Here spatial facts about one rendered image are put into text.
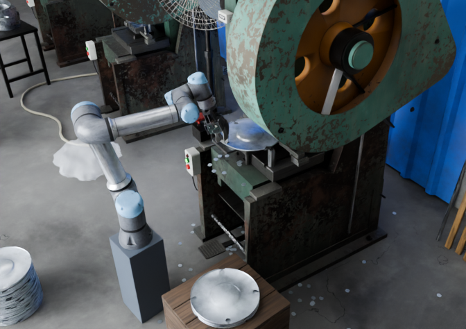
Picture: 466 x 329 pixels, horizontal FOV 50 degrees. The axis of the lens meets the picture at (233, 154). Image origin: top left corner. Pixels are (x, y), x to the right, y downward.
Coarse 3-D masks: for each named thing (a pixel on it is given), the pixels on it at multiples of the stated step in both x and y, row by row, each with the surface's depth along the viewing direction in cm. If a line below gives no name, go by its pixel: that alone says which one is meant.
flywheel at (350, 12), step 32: (352, 0) 175; (384, 0) 183; (320, 32) 174; (352, 32) 170; (384, 32) 192; (320, 64) 182; (352, 64) 171; (384, 64) 199; (320, 96) 190; (352, 96) 200
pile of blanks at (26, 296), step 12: (24, 276) 236; (36, 276) 249; (12, 288) 232; (24, 288) 238; (36, 288) 248; (0, 300) 232; (12, 300) 235; (24, 300) 240; (36, 300) 247; (0, 312) 236; (12, 312) 238; (24, 312) 244; (0, 324) 241; (12, 324) 242
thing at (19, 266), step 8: (0, 248) 251; (8, 248) 251; (16, 248) 251; (0, 256) 247; (8, 256) 247; (16, 256) 247; (24, 256) 247; (0, 264) 242; (8, 264) 241; (16, 264) 242; (24, 264) 242; (0, 272) 237; (8, 272) 237; (16, 272) 238; (24, 272) 238; (0, 280) 234; (8, 280) 234; (16, 280) 234; (0, 288) 230
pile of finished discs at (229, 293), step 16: (208, 272) 217; (224, 272) 218; (240, 272) 217; (192, 288) 210; (208, 288) 210; (224, 288) 209; (240, 288) 209; (256, 288) 209; (192, 304) 203; (208, 304) 203; (224, 304) 202; (240, 304) 202; (256, 304) 202; (208, 320) 196; (224, 320) 196; (240, 320) 195
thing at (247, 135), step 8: (240, 120) 246; (248, 120) 246; (232, 128) 240; (240, 128) 240; (248, 128) 238; (256, 128) 238; (232, 136) 234; (240, 136) 233; (248, 136) 232; (256, 136) 232; (264, 136) 233; (272, 136) 233; (232, 144) 228; (240, 144) 228; (248, 144) 228; (256, 144) 227; (264, 144) 227; (272, 144) 227
